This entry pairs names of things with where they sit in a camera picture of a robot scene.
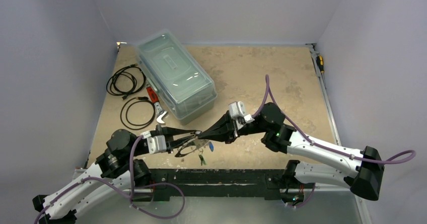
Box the metal key organizer plate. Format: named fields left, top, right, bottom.
left=174, top=139, right=210, bottom=158

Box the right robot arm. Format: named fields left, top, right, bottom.
left=198, top=101, right=385, bottom=201

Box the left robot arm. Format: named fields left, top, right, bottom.
left=33, top=125, right=201, bottom=223

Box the blue key tag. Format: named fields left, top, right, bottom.
left=209, top=142, right=214, bottom=152

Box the green key tag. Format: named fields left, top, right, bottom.
left=198, top=154, right=206, bottom=166

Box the clear plastic storage box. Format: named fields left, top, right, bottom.
left=131, top=30, right=217, bottom=125

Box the yellow black screwdriver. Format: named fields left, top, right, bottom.
left=316, top=55, right=324, bottom=74

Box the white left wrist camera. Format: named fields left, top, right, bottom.
left=141, top=131, right=167, bottom=154

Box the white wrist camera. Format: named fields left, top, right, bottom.
left=229, top=101, right=254, bottom=125
left=141, top=131, right=167, bottom=154

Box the red handled adjustable wrench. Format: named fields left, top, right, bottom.
left=146, top=86, right=168, bottom=124

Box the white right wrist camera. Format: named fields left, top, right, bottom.
left=229, top=101, right=254, bottom=125

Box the black usb cable loop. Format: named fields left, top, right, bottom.
left=120, top=96, right=156, bottom=130

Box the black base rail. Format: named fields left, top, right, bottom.
left=130, top=168, right=318, bottom=202

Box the coiled black cable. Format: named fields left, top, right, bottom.
left=106, top=63, right=147, bottom=97

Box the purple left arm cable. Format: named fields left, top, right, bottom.
left=33, top=135, right=144, bottom=224

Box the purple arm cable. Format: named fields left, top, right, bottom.
left=252, top=74, right=416, bottom=166
left=33, top=135, right=144, bottom=224

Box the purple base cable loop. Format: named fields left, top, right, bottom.
left=128, top=181, right=186, bottom=219

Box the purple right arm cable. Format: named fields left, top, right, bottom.
left=252, top=74, right=416, bottom=166

